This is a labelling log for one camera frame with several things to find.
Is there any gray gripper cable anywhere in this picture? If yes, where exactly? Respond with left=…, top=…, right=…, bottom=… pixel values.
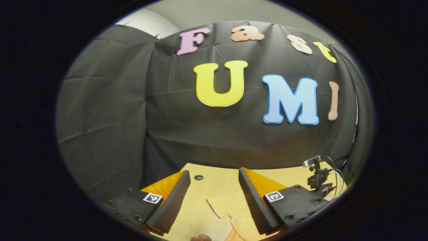
left=320, top=155, right=345, bottom=197

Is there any orange T-shirt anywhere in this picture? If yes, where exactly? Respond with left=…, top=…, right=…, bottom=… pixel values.
left=206, top=192, right=265, bottom=241

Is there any black backdrop cloth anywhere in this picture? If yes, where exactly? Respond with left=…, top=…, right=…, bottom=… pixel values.
left=55, top=21, right=375, bottom=205

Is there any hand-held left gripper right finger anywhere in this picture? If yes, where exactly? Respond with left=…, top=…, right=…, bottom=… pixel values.
left=238, top=167, right=332, bottom=236

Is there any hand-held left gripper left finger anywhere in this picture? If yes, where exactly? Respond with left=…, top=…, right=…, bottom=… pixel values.
left=102, top=170, right=191, bottom=236

